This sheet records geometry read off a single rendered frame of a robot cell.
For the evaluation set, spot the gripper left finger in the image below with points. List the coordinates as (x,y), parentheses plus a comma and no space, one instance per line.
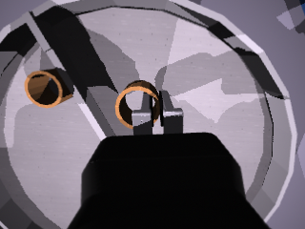
(142,120)

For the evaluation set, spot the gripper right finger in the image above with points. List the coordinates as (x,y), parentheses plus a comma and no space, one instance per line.
(171,119)

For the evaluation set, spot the bronze bushing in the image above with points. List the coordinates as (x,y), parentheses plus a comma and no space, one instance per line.
(122,110)
(39,92)

